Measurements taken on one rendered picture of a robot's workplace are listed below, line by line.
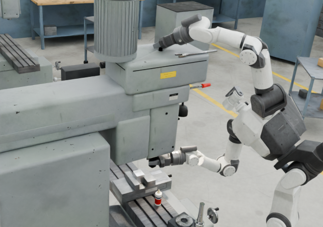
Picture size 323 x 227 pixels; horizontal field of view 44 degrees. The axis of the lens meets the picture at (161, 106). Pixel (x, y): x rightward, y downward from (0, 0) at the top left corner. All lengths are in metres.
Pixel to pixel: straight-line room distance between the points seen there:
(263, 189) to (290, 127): 2.28
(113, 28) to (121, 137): 0.54
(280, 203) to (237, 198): 1.86
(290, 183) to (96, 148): 1.00
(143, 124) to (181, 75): 0.31
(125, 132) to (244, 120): 0.61
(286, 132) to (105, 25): 1.04
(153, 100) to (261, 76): 0.52
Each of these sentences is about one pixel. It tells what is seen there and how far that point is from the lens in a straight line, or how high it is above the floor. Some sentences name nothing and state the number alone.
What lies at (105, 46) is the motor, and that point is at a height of 1.96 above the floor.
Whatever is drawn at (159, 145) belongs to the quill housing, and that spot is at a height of 1.39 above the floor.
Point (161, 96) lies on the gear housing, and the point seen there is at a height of 1.70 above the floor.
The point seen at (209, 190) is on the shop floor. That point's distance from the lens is 4.18.
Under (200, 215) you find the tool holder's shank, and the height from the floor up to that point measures 1.22.
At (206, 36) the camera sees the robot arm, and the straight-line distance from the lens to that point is 1.83.
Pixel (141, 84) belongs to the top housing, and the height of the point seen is 1.78.
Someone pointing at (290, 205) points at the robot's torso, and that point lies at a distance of 2.29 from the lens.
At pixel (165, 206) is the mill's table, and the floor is 0.90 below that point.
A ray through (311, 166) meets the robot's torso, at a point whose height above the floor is 1.44.
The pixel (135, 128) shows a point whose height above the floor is 1.54.
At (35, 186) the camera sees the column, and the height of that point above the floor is 1.44.
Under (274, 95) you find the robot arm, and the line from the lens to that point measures 1.98.
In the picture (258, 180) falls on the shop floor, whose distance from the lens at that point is 4.47.
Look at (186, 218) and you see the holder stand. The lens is 2.14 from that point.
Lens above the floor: 2.52
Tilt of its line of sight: 26 degrees down
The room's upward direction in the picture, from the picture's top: 5 degrees clockwise
